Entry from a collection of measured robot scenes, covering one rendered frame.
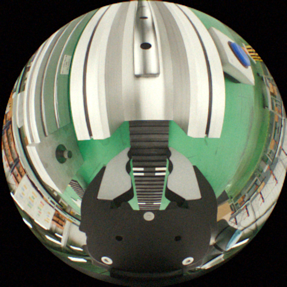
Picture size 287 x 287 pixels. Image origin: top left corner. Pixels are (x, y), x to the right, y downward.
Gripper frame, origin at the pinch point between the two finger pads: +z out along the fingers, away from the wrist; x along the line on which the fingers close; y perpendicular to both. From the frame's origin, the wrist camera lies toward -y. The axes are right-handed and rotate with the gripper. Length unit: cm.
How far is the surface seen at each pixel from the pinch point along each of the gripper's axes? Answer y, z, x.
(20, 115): -12.9, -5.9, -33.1
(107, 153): 2.1, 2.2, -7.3
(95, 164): 5.1, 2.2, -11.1
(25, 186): 86, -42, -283
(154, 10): -22.8, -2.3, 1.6
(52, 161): -0.7, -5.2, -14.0
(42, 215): 176, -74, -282
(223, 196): 39, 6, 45
